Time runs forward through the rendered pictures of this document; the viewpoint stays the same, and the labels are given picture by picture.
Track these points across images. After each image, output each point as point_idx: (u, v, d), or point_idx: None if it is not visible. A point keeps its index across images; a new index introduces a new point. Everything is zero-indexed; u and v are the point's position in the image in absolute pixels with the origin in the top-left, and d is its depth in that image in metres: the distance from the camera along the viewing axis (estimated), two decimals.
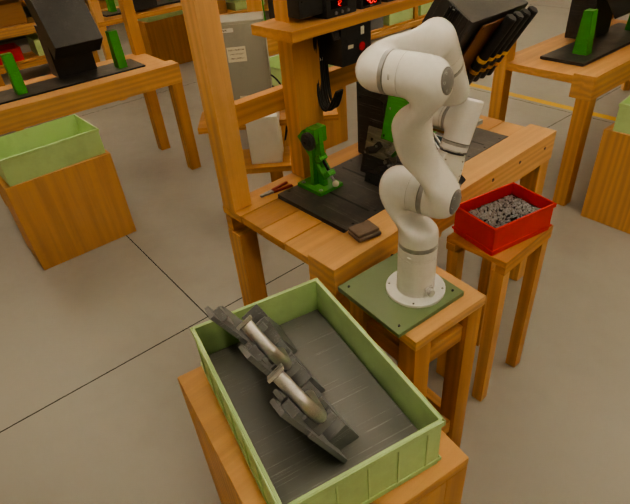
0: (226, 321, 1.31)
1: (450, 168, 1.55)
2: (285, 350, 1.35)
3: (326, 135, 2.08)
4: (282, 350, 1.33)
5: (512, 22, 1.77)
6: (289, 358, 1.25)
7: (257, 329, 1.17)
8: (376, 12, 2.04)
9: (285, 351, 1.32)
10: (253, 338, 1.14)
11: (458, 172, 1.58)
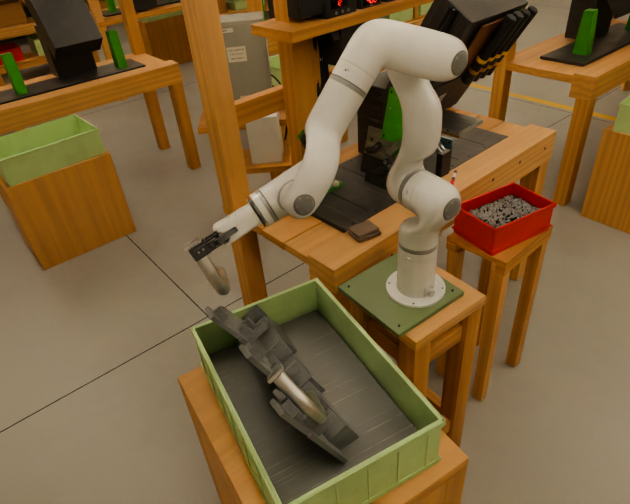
0: (226, 321, 1.31)
1: None
2: (225, 272, 1.37)
3: None
4: (222, 271, 1.35)
5: (512, 22, 1.77)
6: (228, 283, 1.27)
7: None
8: (376, 12, 2.04)
9: (224, 273, 1.34)
10: (198, 261, 1.15)
11: None
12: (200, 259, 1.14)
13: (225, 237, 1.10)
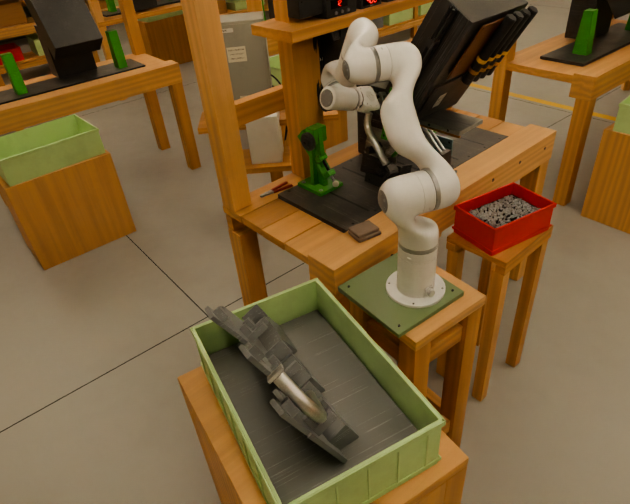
0: (226, 321, 1.31)
1: None
2: (379, 156, 2.13)
3: (326, 135, 2.08)
4: (379, 151, 2.13)
5: (512, 22, 1.77)
6: (368, 135, 2.15)
7: None
8: (376, 12, 2.04)
9: (377, 150, 2.13)
10: None
11: None
12: (376, 98, 2.10)
13: None
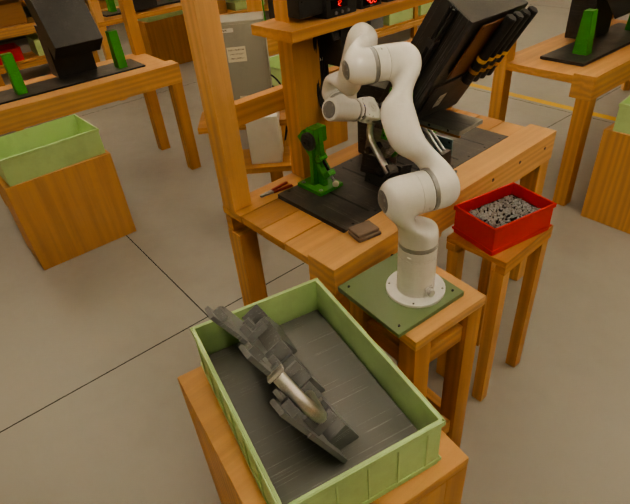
0: (226, 321, 1.31)
1: None
2: (382, 166, 2.13)
3: (326, 135, 2.08)
4: (382, 161, 2.13)
5: (512, 22, 1.77)
6: (370, 145, 2.15)
7: None
8: (376, 12, 2.04)
9: (380, 160, 2.13)
10: None
11: None
12: (378, 108, 2.10)
13: None
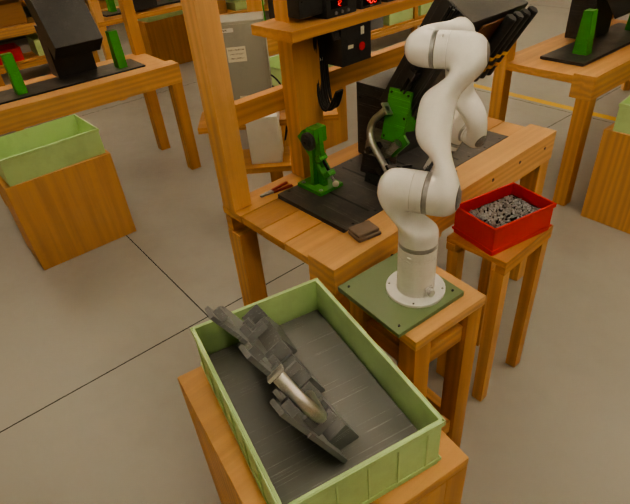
0: (226, 321, 1.31)
1: None
2: (382, 166, 2.13)
3: (326, 135, 2.08)
4: (382, 161, 2.13)
5: (512, 22, 1.77)
6: (371, 145, 2.15)
7: (381, 115, 2.08)
8: (376, 12, 2.04)
9: (380, 160, 2.13)
10: None
11: (429, 158, 1.86)
12: None
13: None
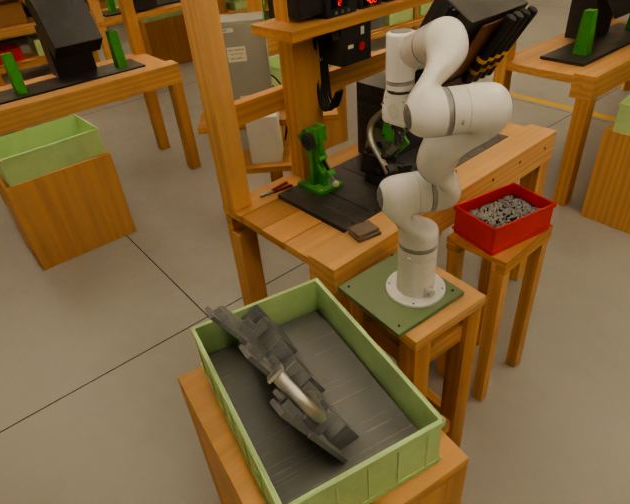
0: (226, 321, 1.31)
1: None
2: (382, 166, 2.13)
3: (326, 135, 2.08)
4: (382, 161, 2.13)
5: (512, 22, 1.77)
6: (371, 145, 2.15)
7: (381, 115, 2.08)
8: (376, 12, 2.04)
9: (380, 160, 2.13)
10: None
11: None
12: (404, 140, 1.60)
13: None
